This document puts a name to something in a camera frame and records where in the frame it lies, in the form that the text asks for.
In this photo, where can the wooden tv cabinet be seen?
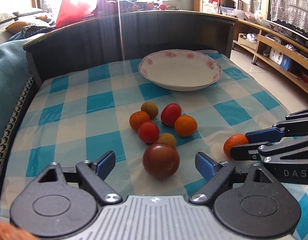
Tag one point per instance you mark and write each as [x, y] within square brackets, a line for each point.
[284, 54]

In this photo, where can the red cherry tomato back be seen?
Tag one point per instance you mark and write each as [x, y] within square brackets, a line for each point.
[170, 114]

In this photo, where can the blue checkered tablecloth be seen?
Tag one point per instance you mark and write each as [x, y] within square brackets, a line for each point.
[83, 115]

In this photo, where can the yellow pillow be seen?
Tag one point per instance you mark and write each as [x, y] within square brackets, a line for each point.
[17, 26]

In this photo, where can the orange tangerine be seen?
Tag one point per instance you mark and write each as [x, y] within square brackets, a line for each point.
[233, 144]
[137, 118]
[185, 126]

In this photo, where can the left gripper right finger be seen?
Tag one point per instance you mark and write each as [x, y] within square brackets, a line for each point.
[217, 176]

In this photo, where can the red cherry tomato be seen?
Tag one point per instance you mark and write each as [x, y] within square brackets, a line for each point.
[170, 114]
[148, 132]

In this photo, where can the dark wooden table backboard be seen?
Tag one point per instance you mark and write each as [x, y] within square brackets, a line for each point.
[126, 36]

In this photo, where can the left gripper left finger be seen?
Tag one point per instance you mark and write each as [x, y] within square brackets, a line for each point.
[93, 174]

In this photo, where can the red cherry tomato front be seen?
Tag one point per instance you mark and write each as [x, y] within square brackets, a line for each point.
[148, 132]

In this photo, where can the brown longan back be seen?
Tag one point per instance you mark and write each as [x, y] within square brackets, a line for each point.
[150, 108]

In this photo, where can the teal sofa blanket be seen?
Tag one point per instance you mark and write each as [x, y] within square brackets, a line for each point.
[15, 82]

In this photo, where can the white floral bowl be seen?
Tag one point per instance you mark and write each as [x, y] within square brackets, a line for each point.
[180, 70]

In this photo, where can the large dark red tomato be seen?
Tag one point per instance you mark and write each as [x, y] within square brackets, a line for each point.
[161, 160]

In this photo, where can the red plastic bag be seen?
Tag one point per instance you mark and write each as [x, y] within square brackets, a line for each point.
[72, 11]

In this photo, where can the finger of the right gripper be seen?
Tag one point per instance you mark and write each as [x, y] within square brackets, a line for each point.
[287, 128]
[261, 150]

